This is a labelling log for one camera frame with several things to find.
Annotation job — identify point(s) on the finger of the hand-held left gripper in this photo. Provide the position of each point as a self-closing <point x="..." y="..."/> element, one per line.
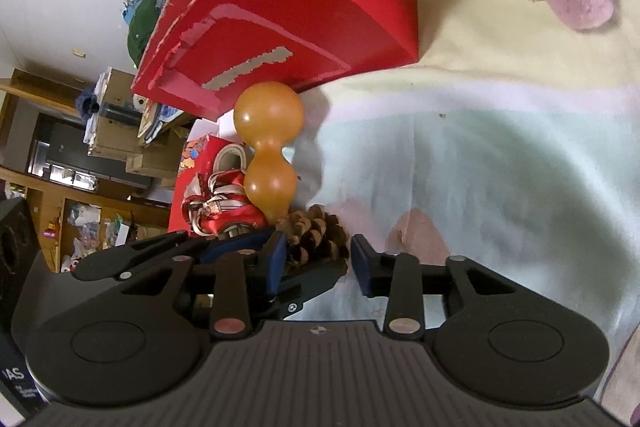
<point x="315" y="282"/>
<point x="150" y="249"/>

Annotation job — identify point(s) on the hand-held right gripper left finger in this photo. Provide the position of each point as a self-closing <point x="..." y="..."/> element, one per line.
<point x="274" y="267"/>

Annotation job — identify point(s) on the green backpack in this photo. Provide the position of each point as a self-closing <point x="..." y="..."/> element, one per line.
<point x="145" y="22"/>

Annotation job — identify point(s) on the brown pine cone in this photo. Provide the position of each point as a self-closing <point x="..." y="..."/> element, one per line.
<point x="315" y="234"/>

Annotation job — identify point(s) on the pastel blanket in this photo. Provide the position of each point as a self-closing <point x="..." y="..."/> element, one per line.
<point x="500" y="132"/>

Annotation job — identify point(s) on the colourful picture book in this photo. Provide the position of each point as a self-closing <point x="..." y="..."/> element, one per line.
<point x="157" y="117"/>

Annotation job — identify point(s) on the orange-brown gourd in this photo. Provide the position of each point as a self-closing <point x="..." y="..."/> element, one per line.
<point x="270" y="107"/>

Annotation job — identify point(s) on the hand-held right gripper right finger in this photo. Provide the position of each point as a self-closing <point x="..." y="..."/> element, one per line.
<point x="361" y="267"/>

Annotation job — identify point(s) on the red patterned gift box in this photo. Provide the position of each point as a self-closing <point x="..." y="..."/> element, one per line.
<point x="187" y="187"/>

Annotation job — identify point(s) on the wooden shelf unit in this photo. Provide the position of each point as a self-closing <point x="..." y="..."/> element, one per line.
<point x="50" y="202"/>

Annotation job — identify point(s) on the red cardboard box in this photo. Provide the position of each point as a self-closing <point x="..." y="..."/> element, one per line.
<point x="310" y="7"/>

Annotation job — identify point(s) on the red and white scarf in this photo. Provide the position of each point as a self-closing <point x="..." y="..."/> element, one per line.
<point x="235" y="219"/>

